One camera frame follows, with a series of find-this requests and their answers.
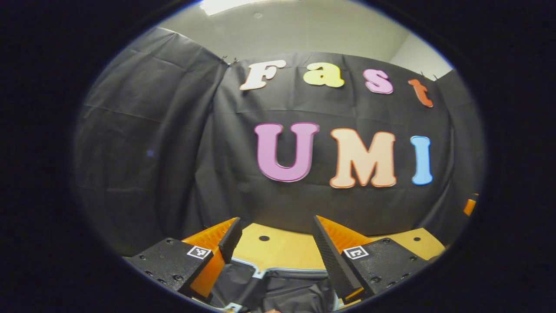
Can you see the pale blue suitcase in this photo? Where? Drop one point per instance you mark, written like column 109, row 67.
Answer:
column 295, row 291

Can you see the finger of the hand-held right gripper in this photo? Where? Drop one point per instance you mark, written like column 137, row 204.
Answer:
column 469, row 206

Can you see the black backdrop cloth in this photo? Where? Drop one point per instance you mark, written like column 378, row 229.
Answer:
column 173, row 152

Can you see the long ceiling light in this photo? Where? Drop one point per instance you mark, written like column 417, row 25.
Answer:
column 226, row 5

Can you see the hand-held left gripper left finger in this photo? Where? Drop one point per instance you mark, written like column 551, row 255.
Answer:
column 231, row 241

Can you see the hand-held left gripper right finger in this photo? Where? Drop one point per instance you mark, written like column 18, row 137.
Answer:
column 332, row 261

